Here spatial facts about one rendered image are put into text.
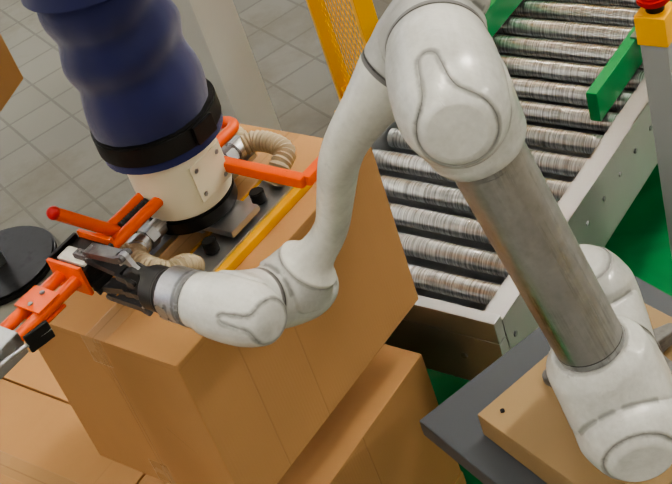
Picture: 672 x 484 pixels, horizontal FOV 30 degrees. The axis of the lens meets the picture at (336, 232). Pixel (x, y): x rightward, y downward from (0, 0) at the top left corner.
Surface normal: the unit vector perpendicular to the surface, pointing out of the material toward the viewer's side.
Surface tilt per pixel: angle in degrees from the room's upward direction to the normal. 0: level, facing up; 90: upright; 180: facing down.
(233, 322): 57
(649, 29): 90
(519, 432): 5
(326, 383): 90
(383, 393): 0
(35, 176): 0
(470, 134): 82
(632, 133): 90
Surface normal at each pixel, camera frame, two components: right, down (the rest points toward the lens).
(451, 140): 0.01, 0.52
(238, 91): 0.80, 0.18
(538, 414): -0.35, -0.74
